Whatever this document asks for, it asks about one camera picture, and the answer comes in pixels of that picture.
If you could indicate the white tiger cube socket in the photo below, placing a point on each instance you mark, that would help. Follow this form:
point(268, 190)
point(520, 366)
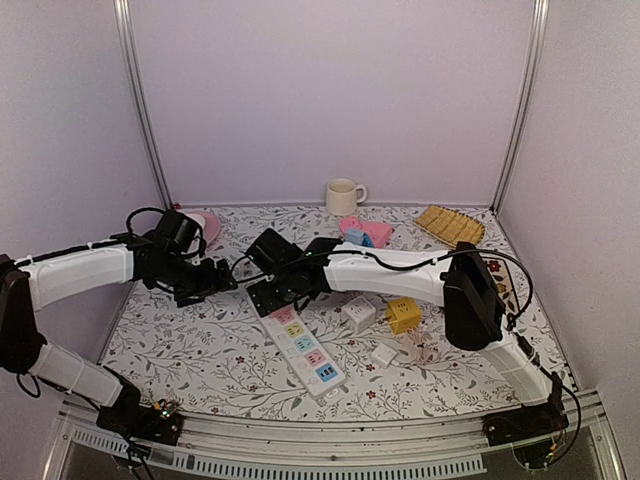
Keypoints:
point(359, 314)

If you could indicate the woven bamboo tray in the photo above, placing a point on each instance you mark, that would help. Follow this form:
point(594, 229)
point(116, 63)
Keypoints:
point(449, 226)

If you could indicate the yellow cube socket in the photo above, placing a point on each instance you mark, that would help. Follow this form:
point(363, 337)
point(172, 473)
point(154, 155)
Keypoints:
point(403, 314)

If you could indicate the white flat charger adapter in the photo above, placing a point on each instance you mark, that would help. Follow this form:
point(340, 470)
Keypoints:
point(383, 355)

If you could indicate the white ceramic mug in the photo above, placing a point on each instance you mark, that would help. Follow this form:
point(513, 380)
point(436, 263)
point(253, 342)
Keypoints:
point(343, 196)

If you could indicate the pink wedge power socket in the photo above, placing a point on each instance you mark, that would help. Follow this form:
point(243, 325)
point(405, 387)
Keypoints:
point(378, 232)

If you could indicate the aluminium corner post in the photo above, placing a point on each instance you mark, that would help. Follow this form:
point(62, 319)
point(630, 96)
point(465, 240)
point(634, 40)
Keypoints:
point(531, 68)
point(125, 31)

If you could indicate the white multicolour power strip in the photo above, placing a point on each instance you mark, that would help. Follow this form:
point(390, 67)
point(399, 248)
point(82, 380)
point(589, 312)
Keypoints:
point(310, 361)

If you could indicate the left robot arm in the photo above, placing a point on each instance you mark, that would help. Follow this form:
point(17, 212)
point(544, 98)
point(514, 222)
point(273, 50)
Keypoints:
point(31, 284)

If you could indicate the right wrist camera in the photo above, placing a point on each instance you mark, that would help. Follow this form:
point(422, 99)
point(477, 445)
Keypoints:
point(270, 250)

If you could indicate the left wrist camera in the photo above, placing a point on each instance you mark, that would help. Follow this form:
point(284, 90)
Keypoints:
point(178, 234)

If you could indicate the aluminium corner post left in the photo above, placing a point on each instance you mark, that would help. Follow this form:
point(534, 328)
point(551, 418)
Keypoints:
point(125, 31)

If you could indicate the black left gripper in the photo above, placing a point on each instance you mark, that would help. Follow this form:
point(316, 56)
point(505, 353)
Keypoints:
point(209, 284)

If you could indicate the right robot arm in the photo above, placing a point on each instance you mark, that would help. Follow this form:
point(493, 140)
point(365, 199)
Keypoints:
point(476, 318)

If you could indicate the aluminium front rail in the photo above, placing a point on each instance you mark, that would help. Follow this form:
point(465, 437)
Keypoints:
point(213, 447)

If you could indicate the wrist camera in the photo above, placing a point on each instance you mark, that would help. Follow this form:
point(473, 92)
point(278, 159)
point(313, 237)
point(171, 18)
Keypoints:
point(270, 250)
point(178, 234)

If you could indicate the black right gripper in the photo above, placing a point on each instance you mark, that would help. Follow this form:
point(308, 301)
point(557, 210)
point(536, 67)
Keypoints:
point(265, 301)

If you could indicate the aluminium corner post right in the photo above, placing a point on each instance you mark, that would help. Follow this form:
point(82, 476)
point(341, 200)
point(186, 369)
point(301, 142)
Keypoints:
point(531, 68)

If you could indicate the light blue cube plug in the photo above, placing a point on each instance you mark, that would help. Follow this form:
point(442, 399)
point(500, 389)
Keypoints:
point(358, 237)

